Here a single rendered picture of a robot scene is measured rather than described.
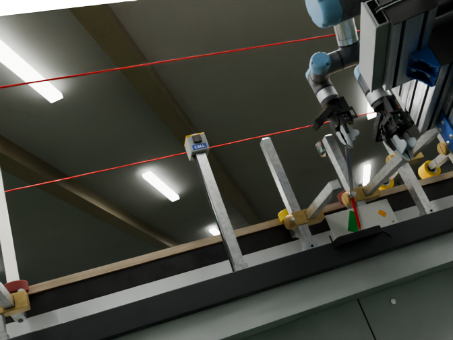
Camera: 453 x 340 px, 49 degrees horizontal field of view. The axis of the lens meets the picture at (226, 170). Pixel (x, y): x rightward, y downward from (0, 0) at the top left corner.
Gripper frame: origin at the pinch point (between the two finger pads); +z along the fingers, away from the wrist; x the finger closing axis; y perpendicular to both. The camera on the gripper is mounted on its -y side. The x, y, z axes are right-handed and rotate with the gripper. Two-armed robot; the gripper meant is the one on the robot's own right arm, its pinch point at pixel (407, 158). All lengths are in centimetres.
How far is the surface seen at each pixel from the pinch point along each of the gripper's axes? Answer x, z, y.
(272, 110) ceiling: 162, -252, -392
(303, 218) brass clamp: -28.3, 1.7, -28.5
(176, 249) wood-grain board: -70, -6, -50
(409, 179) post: 19.4, -2.1, -29.3
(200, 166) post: -57, -27, -29
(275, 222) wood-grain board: -30, -6, -50
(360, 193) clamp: -3.1, -1.8, -28.5
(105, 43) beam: -51, -229, -195
